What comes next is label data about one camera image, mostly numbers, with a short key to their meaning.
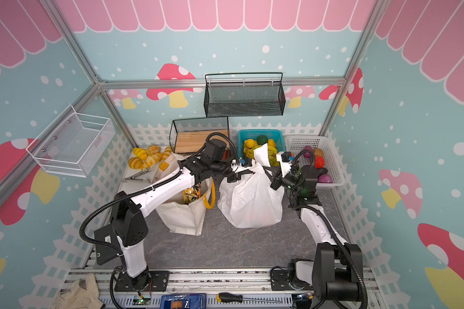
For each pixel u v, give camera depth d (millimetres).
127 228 470
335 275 410
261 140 1116
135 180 1026
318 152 1162
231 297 699
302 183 609
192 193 831
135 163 1086
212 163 644
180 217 791
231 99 997
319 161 1028
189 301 670
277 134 1148
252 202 822
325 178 769
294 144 1158
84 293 720
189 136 1047
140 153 1125
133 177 1028
